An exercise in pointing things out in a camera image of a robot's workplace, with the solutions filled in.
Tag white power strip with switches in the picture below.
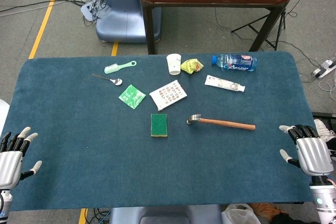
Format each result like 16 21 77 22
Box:
311 60 336 79

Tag grey blue robot chassis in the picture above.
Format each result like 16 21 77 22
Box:
109 205 224 224

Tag white paper cup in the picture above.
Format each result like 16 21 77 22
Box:
166 53 182 76

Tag yellow crumpled wrapper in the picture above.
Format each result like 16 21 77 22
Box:
180 58 205 75

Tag orange cloth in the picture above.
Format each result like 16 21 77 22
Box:
249 202 289 218

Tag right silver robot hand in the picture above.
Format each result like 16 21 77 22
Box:
279 124 334 177

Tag white toothpaste tube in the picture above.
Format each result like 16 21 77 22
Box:
204 74 246 93

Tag white box with printed pictures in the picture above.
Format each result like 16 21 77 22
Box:
149 79 188 112

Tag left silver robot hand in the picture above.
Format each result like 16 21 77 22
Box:
0 126 43 190

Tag metal spoon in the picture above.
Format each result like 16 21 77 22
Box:
91 73 123 87

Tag green sachet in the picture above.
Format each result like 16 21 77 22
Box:
118 84 147 110

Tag green yellow sponge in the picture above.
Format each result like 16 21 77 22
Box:
150 113 169 138

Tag white coiled cable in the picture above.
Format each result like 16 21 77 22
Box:
318 69 336 95

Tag long black floor cable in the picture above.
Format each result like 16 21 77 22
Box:
0 0 71 14

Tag black tripod stand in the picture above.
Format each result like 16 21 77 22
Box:
230 0 309 51

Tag blue label water bottle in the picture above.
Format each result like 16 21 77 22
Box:
211 54 258 72

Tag white power strip with plugs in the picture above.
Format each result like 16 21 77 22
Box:
80 0 111 22

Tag white sneaker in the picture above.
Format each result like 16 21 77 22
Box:
313 119 336 143

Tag white plastic bag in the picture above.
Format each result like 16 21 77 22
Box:
222 203 260 224

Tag wooden handle claw hammer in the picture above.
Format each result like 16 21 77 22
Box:
186 114 256 131

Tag light green brush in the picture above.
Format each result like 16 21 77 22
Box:
104 60 138 74

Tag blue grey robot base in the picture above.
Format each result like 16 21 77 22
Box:
96 0 162 43

